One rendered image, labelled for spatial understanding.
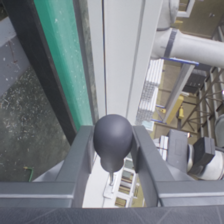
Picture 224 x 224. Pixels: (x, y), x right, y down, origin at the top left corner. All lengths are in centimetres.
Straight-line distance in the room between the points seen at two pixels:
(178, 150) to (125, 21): 35
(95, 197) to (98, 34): 26
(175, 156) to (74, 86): 34
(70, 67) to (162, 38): 77
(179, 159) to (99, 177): 22
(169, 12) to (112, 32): 66
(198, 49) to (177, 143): 58
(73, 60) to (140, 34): 9
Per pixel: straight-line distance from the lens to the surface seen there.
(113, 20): 21
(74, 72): 17
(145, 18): 20
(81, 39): 21
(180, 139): 47
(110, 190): 32
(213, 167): 46
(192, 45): 92
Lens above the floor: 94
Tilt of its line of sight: 9 degrees down
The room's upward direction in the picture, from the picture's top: 104 degrees clockwise
